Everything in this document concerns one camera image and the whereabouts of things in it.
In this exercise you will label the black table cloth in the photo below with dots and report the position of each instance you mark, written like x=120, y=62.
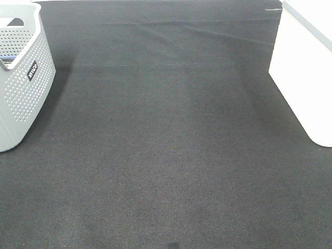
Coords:
x=163, y=129

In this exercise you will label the white storage bin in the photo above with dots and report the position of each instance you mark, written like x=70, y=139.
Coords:
x=301, y=65

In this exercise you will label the grey perforated laundry basket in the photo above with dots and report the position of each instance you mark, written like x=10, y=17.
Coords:
x=26, y=82

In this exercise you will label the blue towel in basket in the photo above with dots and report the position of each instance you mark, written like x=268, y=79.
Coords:
x=7, y=59

